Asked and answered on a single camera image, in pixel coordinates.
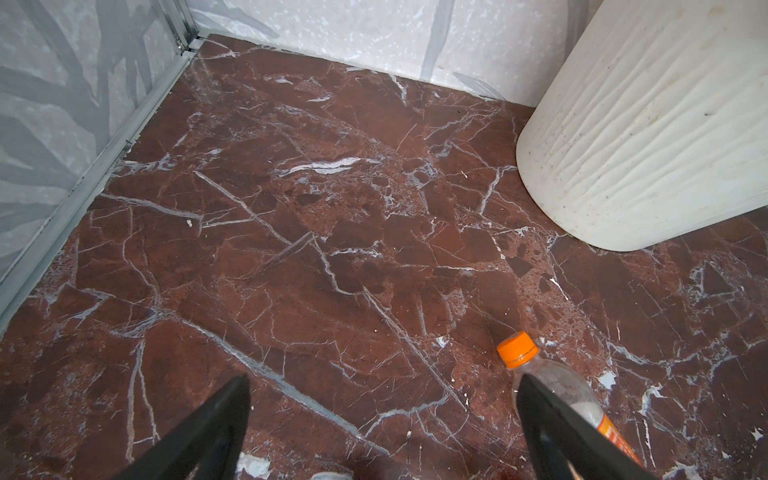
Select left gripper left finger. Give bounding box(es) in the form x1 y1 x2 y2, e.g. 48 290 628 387
115 375 251 479

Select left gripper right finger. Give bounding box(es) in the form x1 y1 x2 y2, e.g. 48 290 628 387
516 374 654 480

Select orange label bottle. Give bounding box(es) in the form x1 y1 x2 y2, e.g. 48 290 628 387
497 332 642 465

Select white ribbed waste bin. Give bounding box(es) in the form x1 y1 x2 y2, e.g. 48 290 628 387
516 1 767 252

